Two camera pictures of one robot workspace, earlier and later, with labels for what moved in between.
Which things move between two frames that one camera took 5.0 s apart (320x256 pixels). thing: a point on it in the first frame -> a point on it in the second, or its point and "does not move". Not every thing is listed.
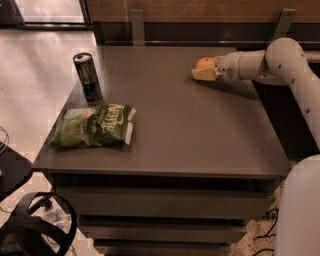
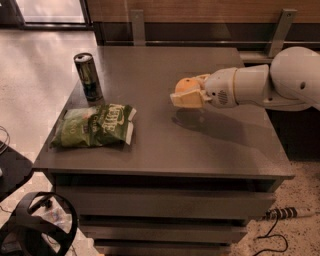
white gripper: [227, 67] -> [219, 87]
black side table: [15, 169] does not move
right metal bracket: [284, 23] does not move
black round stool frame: [21, 233] does not move
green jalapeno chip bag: [94, 126] does not move
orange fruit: [205, 63] -> [186, 85]
